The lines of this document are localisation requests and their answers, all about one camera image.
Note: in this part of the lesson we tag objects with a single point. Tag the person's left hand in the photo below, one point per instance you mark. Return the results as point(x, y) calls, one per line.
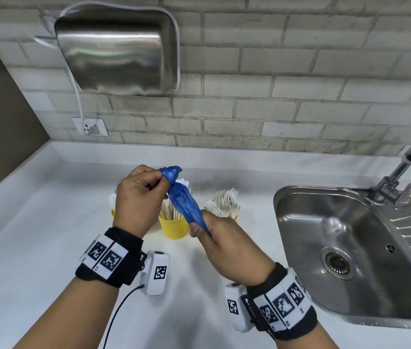
point(136, 203)

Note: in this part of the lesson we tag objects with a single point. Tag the person's right hand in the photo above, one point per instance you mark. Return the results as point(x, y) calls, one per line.
point(234, 250)

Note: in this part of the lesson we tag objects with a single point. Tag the stack of white spoons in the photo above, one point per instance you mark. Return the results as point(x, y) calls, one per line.
point(112, 200)

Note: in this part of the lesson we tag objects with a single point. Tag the stack of white knives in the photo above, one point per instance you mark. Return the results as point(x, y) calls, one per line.
point(169, 210)

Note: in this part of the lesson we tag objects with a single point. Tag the stack of white forks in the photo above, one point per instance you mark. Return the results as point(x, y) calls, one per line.
point(223, 203)

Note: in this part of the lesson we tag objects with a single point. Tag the blue plastic bag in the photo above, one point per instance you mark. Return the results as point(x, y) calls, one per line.
point(185, 203)

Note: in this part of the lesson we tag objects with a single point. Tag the person's left forearm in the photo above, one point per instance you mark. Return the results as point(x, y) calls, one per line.
point(67, 312)

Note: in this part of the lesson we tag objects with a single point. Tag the black left wristband with markers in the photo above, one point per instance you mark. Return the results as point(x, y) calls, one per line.
point(111, 258)

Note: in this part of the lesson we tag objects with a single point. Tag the black wristband with markers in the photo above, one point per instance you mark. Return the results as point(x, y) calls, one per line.
point(111, 258)
point(281, 305)

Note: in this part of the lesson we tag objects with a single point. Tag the black right wristband with markers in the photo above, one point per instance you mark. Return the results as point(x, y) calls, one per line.
point(281, 305)

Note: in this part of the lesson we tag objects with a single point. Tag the stainless steel sink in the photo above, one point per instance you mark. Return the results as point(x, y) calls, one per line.
point(354, 250)

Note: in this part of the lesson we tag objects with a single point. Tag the metal faucet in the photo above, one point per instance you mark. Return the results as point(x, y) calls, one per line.
point(401, 170)

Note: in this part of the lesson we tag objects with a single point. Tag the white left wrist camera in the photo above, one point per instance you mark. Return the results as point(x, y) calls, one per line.
point(156, 272)

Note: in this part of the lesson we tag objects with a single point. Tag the white wall socket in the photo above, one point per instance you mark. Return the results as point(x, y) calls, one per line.
point(80, 127)

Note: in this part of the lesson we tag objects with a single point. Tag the stainless steel wall appliance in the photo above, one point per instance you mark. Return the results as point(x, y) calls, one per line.
point(114, 58)

